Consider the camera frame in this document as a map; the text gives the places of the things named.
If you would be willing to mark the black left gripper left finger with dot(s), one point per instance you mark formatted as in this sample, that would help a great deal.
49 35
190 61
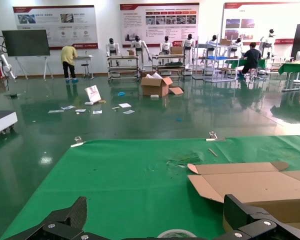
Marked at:
78 212

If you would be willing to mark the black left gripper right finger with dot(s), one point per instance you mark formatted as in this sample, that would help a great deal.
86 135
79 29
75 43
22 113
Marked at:
233 212

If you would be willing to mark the white industrial robot arm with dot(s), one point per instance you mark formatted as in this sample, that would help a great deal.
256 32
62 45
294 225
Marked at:
6 65

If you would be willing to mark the cardboard box with round hole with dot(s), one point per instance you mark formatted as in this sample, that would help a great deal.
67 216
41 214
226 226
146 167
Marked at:
265 185

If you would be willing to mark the small brown cardboard box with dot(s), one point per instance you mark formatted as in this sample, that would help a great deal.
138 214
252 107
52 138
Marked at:
130 52

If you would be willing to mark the flat brown cardboard box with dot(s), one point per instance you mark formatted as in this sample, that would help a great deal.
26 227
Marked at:
225 41

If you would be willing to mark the medium brown cardboard box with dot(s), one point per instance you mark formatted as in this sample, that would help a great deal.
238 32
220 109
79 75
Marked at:
176 50

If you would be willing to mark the green table cloth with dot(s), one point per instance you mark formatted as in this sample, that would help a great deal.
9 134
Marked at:
127 180

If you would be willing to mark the thin wooden stick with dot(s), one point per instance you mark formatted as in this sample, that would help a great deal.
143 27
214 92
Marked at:
213 152

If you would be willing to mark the silver binder clip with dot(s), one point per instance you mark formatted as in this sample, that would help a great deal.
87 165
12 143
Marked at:
214 137
78 142

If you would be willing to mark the white tape roll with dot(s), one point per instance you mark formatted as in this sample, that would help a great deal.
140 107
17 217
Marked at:
165 234

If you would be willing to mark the clear plastic wrap scrap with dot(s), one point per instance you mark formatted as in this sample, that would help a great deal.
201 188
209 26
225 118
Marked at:
182 158

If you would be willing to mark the loose paper sheet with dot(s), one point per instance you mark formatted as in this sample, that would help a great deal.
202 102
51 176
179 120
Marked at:
97 112
68 107
56 111
125 105
80 110
128 112

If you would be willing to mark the blue shoe cover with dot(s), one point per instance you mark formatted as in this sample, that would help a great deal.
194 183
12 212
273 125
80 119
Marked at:
179 119
121 94

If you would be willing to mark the small white packet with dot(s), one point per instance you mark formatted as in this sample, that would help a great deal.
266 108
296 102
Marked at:
89 103

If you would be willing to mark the small yellow strip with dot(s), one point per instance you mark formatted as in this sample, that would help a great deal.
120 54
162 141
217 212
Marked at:
115 108

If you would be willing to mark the small yellow pad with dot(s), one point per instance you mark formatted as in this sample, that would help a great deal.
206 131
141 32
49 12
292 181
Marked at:
102 101

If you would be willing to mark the white wheeled machine base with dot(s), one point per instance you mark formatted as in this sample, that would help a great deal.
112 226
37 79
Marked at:
2 122

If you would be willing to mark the black floor plate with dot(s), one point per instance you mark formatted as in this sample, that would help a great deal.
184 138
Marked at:
13 95

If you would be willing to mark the flat cardboard piece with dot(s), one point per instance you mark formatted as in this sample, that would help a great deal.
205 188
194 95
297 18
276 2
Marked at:
176 90

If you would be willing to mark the small white foam block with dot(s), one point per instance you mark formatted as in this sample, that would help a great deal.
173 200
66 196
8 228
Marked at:
154 96

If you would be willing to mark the large open cardboard carton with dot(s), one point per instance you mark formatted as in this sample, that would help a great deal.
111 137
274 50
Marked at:
152 87

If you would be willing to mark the black round stool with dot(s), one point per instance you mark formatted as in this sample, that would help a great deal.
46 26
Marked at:
84 65

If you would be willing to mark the green covered table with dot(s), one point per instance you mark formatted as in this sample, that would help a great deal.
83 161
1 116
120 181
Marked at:
233 63
293 68

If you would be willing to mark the small white desk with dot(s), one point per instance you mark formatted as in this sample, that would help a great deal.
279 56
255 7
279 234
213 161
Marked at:
84 57

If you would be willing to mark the blue plastic tray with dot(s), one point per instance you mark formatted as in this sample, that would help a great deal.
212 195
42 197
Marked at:
216 57

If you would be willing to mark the seated person in dark shirt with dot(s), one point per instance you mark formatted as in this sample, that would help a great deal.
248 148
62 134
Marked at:
252 57

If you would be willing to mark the person in yellow top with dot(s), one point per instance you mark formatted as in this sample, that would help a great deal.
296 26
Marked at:
67 55

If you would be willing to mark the grey metal workbench trolley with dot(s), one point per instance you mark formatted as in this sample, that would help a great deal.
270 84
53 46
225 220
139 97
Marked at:
122 57
168 56

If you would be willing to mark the white humanoid robot black head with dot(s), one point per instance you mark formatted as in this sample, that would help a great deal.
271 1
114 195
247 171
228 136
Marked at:
237 43
270 40
166 46
213 41
138 45
112 47
189 45

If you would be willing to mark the black display on white stand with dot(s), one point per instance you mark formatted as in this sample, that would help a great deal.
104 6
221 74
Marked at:
26 43

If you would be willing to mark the white metal frame rack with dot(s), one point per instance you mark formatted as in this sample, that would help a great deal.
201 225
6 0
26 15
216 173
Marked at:
216 60

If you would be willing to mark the red white wall info board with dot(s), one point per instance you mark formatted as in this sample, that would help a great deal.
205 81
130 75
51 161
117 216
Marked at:
55 25
160 25
265 15

